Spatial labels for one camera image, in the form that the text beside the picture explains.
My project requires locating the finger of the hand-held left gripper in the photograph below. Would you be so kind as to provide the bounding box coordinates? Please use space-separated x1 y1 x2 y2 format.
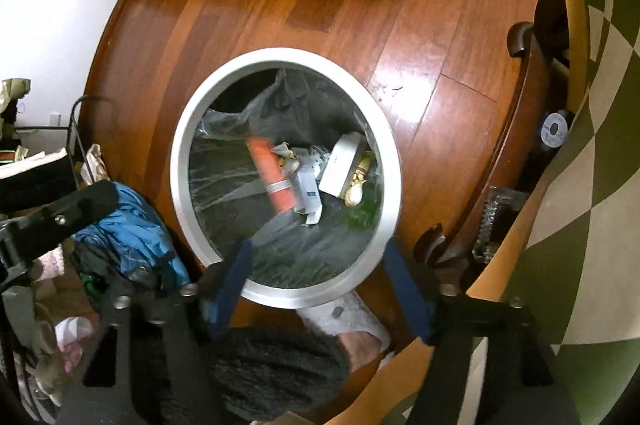
10 179 120 251

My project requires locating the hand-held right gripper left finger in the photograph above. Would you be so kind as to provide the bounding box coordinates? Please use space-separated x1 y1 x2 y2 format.
57 239 256 425

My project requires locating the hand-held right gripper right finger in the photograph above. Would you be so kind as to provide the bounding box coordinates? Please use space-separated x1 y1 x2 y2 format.
384 237 583 425

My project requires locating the grey plastic bin liner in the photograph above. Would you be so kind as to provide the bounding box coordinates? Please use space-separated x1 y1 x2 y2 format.
189 68 386 291

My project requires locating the dark green wrapper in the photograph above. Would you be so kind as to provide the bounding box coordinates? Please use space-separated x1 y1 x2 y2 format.
345 198 377 227

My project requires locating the yellow wrapper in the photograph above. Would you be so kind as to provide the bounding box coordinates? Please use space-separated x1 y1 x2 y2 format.
345 152 376 207

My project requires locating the red drink can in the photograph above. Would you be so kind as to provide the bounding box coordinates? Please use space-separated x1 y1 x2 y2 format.
246 136 296 215

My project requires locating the tall white box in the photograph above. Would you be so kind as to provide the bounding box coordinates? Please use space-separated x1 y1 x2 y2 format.
290 148 323 226

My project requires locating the wide white box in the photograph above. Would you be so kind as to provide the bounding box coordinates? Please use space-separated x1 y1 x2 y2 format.
319 132 373 198

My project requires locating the white round trash bin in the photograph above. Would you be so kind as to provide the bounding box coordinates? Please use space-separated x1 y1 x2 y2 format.
170 48 403 308

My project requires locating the blue jacket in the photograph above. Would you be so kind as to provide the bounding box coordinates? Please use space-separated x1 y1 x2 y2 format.
72 182 193 293

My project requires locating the white fuzzy slipper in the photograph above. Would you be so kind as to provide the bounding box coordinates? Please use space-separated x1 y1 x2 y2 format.
295 292 393 358

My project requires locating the pile of clothes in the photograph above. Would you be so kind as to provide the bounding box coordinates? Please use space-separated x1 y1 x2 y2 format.
0 250 131 416

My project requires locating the round white blue disc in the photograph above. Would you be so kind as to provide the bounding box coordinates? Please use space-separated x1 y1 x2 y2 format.
541 112 568 146

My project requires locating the black wire rack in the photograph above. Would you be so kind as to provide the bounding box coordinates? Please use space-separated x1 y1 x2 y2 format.
67 95 108 186

